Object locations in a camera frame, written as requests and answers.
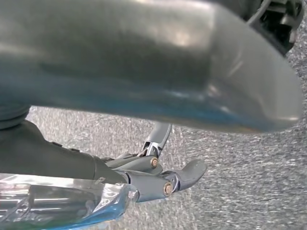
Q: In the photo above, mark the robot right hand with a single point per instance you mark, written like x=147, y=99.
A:
x=144, y=63

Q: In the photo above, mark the clear plastic guard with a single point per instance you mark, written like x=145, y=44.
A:
x=60, y=203

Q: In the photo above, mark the black robot body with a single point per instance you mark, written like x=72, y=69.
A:
x=278, y=22

